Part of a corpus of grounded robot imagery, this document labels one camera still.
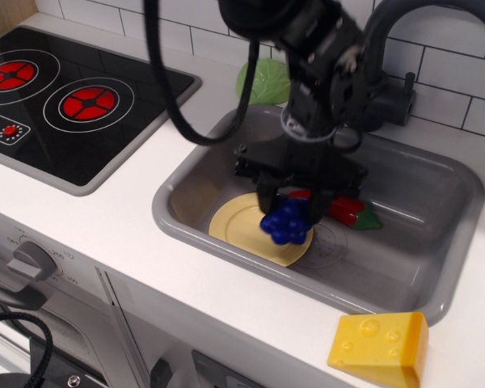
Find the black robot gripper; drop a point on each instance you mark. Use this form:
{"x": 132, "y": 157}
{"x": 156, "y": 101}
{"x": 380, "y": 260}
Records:
{"x": 302, "y": 153}

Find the blue toy blueberries cluster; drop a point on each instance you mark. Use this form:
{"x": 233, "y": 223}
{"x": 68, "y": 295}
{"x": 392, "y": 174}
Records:
{"x": 285, "y": 224}

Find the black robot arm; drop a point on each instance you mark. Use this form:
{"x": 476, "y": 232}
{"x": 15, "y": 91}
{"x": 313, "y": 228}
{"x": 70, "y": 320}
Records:
{"x": 325, "y": 51}

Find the yellow toy plate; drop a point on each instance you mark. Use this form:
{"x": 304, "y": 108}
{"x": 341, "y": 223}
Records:
{"x": 237, "y": 222}

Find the grey toy sink basin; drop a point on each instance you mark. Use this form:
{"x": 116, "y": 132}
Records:
{"x": 428, "y": 207}

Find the red toy chili pepper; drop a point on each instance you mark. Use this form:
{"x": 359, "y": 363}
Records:
{"x": 353, "y": 213}

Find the green toy cabbage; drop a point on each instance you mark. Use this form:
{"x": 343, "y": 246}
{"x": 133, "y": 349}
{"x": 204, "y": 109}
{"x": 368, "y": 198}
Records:
{"x": 271, "y": 83}

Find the dark grey toy faucet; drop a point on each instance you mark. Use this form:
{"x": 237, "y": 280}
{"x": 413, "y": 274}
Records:
{"x": 390, "y": 103}

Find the yellow toy cheese wedge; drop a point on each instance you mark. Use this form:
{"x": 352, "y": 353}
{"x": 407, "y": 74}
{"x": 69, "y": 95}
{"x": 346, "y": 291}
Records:
{"x": 388, "y": 349}

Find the white toy oven front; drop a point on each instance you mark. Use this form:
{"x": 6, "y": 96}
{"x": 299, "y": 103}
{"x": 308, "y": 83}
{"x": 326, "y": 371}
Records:
{"x": 75, "y": 303}

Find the black toy stove top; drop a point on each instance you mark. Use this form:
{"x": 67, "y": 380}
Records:
{"x": 72, "y": 113}

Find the grey oven knob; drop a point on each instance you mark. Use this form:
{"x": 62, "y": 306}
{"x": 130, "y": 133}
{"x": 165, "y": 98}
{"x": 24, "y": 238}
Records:
{"x": 32, "y": 262}

